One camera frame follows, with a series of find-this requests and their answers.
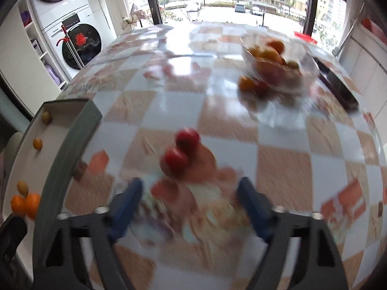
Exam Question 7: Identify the glass fruit bowl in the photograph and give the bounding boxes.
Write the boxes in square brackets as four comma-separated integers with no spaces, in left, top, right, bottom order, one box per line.
[240,33,319,95]

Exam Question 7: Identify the white cabinet counter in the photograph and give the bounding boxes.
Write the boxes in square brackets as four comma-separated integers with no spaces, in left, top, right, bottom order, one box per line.
[340,23,387,119]

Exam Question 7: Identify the grey shallow box tray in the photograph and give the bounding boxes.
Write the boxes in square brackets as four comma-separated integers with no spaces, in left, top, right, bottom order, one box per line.
[3,98,102,278]

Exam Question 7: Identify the small brown-green fruit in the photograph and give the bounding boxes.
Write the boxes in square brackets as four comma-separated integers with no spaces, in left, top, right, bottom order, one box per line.
[41,111,52,125]

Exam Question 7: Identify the green-tan round fruit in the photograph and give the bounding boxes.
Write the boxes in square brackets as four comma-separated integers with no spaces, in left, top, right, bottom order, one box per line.
[16,180,29,197]

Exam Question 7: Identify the red bucket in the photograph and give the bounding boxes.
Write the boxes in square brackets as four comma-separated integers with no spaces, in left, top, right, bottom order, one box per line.
[294,31,318,44]

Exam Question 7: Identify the orange in bowl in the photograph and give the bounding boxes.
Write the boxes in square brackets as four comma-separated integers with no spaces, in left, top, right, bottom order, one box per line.
[266,39,285,54]

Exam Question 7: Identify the lower washing machine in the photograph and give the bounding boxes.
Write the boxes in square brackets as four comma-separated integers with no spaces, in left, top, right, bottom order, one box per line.
[42,5,116,80]

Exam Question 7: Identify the red-handled mop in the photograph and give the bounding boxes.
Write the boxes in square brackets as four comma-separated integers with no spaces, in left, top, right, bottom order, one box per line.
[56,25,85,70]

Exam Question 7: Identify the black smartphone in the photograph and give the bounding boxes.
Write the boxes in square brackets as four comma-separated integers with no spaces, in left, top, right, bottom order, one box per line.
[313,56,359,111]

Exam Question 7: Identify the yellow-orange small fruit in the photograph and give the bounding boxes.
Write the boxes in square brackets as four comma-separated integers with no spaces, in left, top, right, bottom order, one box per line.
[10,195,26,218]

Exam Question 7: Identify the red plastic basin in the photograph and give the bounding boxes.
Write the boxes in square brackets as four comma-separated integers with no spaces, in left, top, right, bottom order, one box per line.
[361,18,387,44]

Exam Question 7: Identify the large orange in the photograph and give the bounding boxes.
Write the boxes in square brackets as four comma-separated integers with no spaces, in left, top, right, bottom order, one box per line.
[24,193,41,221]

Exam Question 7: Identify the small orange kumquat by bowl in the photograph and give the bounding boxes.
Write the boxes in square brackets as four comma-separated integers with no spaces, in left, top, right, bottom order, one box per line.
[238,75,256,92]

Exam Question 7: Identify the red cherry tomato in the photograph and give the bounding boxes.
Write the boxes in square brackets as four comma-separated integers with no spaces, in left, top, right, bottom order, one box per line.
[175,127,201,156]
[159,147,190,177]

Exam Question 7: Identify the small yellow-orange tomato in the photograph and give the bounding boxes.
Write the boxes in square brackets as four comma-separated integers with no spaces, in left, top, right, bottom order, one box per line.
[33,138,43,151]

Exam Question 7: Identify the small red fruit by bowl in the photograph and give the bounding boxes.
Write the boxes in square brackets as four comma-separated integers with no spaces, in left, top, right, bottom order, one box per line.
[253,81,270,98]

